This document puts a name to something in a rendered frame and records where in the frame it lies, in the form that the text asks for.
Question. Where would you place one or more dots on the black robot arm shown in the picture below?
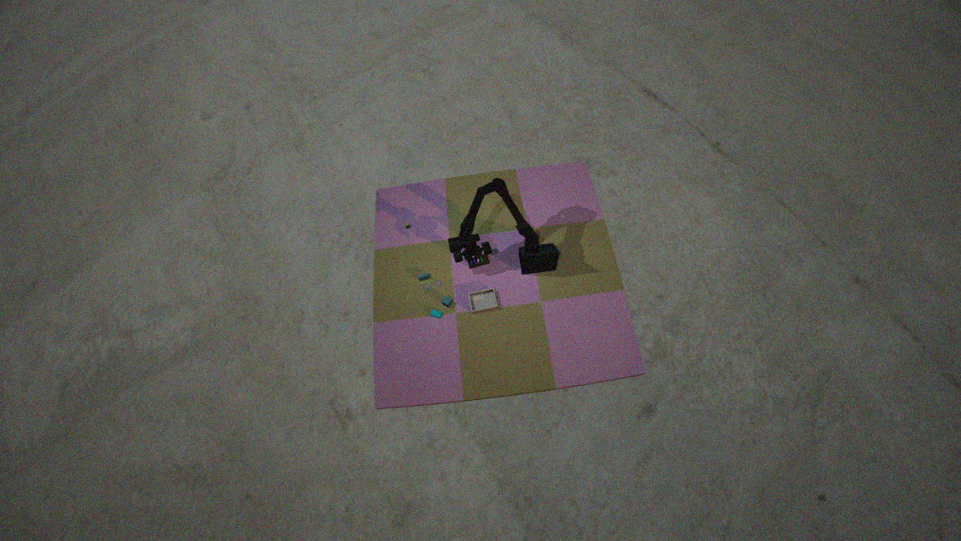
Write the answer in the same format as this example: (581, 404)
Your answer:
(468, 240)

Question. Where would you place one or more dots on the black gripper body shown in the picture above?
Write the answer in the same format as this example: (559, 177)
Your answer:
(468, 253)

